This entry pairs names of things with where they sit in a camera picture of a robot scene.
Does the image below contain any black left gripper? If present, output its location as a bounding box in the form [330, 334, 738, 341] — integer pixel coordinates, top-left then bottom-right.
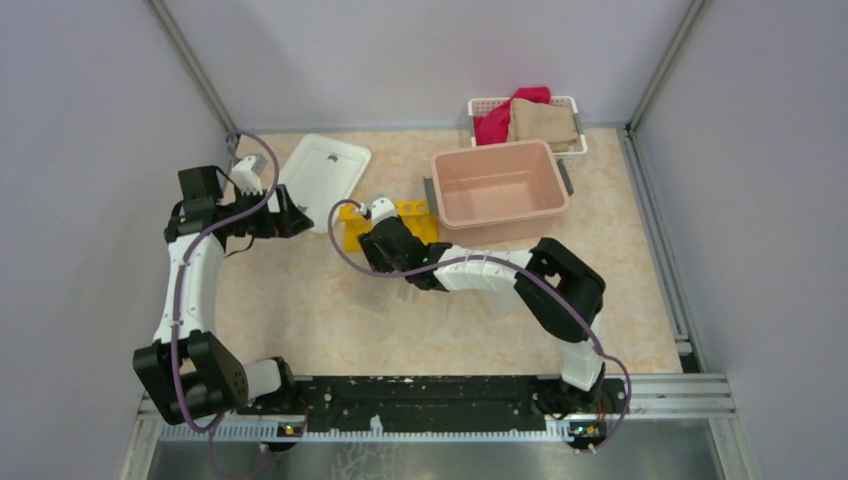
[217, 183, 313, 239]

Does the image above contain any yellow test tube rack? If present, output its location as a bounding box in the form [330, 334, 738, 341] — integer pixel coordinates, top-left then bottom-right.
[338, 201, 439, 253]

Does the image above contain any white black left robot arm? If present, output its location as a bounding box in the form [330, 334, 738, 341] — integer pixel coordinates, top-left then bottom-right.
[132, 166, 314, 425]

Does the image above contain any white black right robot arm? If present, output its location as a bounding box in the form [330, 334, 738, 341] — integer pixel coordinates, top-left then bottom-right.
[358, 217, 606, 412]

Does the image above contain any white plastic tray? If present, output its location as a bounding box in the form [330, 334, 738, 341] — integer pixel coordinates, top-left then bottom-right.
[279, 134, 372, 234]

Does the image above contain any pink plastic tub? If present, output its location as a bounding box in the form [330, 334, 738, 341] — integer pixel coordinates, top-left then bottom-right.
[430, 140, 570, 247]

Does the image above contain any red cloth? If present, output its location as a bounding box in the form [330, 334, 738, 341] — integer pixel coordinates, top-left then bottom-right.
[473, 86, 551, 146]

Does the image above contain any beige cloth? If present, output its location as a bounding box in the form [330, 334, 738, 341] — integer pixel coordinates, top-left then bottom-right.
[507, 99, 580, 152]

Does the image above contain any white perforated basket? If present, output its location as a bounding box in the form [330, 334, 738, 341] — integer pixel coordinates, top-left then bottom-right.
[468, 95, 587, 158]

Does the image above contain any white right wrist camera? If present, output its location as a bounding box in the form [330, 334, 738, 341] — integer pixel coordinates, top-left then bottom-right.
[359, 196, 398, 227]

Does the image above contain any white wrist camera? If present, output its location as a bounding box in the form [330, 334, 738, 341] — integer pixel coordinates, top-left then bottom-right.
[359, 196, 398, 227]
[229, 154, 268, 195]

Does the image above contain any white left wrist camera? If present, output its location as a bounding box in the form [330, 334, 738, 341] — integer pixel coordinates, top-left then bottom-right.
[229, 154, 268, 195]

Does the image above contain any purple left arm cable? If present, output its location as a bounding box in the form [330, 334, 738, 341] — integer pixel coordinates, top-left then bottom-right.
[168, 129, 281, 478]

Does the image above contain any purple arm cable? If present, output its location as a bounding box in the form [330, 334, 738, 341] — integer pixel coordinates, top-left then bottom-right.
[168, 129, 281, 478]
[327, 198, 634, 455]

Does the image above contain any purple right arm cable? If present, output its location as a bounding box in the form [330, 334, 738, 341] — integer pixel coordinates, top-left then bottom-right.
[327, 198, 634, 455]

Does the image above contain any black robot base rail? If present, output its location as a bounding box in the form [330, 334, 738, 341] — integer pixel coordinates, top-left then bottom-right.
[235, 374, 627, 439]

